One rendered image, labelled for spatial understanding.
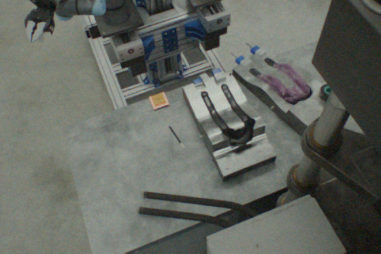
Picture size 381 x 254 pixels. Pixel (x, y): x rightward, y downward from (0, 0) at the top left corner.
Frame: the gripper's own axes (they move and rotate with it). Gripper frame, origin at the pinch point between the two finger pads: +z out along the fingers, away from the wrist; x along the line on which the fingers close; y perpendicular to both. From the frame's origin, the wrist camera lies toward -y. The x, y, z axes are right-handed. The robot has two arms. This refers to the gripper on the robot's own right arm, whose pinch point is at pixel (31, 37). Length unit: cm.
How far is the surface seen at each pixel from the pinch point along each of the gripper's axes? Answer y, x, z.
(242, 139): 47, -85, 6
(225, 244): -11, -68, 69
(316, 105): 39, -118, -10
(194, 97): 49, -62, -15
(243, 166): 49, -85, 19
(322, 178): 3, -101, 43
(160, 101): 56, -45, -16
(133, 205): 61, -39, 37
